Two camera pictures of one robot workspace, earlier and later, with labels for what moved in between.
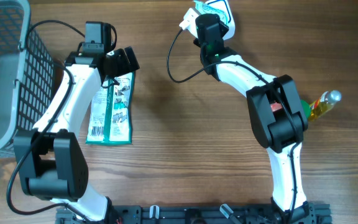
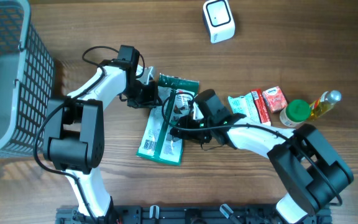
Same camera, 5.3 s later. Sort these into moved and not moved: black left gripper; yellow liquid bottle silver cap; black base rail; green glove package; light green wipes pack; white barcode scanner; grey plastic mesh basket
Moved: green glove package; light green wipes pack; black left gripper
Not moved: yellow liquid bottle silver cap; grey plastic mesh basket; black base rail; white barcode scanner
